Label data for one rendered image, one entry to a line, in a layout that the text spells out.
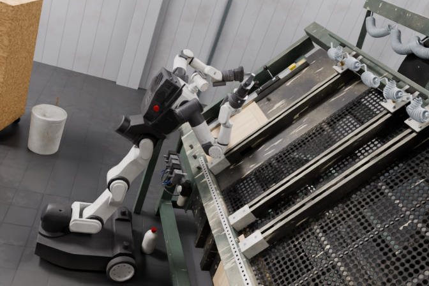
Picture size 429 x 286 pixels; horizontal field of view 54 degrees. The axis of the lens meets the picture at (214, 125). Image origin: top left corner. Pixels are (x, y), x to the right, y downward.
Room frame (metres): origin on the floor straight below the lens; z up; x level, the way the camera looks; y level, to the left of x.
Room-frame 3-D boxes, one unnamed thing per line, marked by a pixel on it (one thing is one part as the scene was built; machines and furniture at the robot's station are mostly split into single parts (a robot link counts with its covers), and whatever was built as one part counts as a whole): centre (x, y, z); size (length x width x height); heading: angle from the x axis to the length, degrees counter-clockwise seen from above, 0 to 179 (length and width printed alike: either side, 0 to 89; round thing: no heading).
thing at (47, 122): (3.35, 1.43, 0.24); 0.32 x 0.30 x 0.47; 17
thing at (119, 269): (2.16, 0.24, 0.10); 0.20 x 0.05 x 0.20; 112
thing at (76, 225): (2.30, 0.60, 0.28); 0.21 x 0.20 x 0.13; 112
